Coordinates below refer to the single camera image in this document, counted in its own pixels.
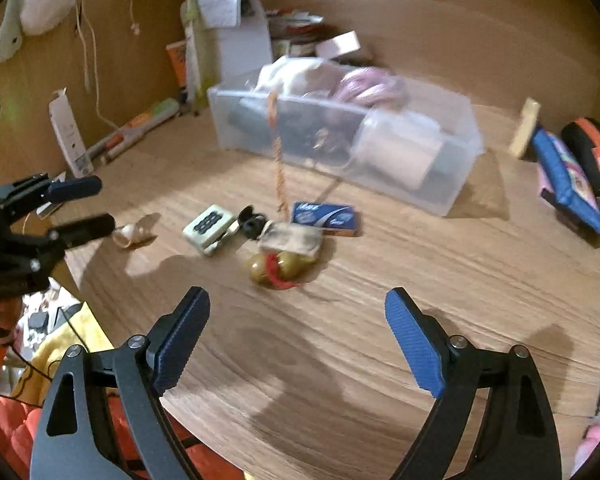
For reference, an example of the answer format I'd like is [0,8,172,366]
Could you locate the white cardboard box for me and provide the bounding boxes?
[196,0,274,84]

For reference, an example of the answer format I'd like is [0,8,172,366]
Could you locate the person's left hand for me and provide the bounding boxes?
[0,296,22,334]

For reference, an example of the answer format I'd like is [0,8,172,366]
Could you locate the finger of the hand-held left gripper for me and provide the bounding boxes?
[46,175,104,202]
[49,212,117,251]

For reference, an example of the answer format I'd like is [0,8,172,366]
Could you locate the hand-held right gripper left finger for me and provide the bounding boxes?
[29,286,212,480]

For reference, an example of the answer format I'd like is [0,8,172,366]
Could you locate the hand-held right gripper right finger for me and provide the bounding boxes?
[385,287,564,480]

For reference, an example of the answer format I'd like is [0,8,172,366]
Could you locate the pink fluffy object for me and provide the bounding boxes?
[571,411,600,477]

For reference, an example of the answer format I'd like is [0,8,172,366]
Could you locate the blue pencil case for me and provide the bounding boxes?
[529,127,600,247]

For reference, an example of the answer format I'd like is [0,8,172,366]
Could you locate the olive balls with red string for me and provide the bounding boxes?
[249,251,317,292]

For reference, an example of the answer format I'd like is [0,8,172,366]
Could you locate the pale green fish toy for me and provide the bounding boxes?
[0,0,34,64]

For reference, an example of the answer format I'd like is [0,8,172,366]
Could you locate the green white small device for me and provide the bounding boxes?
[182,203,236,259]

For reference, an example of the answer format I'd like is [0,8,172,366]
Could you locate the pink cable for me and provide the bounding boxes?
[336,66,407,107]

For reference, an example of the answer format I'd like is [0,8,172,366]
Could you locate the black earbud case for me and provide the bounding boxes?
[236,204,271,242]

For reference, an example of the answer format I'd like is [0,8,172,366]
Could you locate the white hanging cord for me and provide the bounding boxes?
[72,0,143,131]

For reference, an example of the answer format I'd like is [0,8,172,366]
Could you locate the small white box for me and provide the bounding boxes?
[315,30,362,59]

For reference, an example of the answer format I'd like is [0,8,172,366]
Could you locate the yellow cloth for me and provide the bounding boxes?
[11,300,117,407]

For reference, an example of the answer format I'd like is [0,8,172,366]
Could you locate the beige eraser block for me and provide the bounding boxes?
[509,98,542,159]

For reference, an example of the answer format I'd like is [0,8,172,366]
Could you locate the orange quilted jacket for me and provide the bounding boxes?
[0,394,241,480]

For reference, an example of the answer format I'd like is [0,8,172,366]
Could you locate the orange braided string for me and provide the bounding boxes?
[267,89,289,217]

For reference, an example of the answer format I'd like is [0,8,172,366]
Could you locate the green orange white marker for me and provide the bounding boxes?
[121,98,181,134]

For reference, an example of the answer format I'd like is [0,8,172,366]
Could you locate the green white tall carton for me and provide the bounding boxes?
[179,0,207,107]

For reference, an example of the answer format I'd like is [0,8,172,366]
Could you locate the white tissue wad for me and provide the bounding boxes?
[254,56,307,94]

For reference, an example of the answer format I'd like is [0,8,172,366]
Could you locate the wooden desk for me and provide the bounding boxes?
[45,95,600,480]

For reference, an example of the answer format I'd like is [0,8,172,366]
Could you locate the white plush toy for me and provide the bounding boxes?
[19,0,82,37]

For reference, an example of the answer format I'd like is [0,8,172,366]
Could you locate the white printed paper package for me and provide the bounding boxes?
[48,90,89,179]

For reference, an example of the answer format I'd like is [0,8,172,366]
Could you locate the pile of printed packets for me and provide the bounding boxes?
[264,8,327,59]

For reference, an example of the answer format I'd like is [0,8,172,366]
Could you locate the blue card box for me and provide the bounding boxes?
[290,201,361,237]

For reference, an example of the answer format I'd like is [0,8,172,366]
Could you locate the white tape roll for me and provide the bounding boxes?
[359,119,447,192]

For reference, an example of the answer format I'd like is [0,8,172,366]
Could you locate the clear plastic storage bin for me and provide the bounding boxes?
[207,61,484,219]

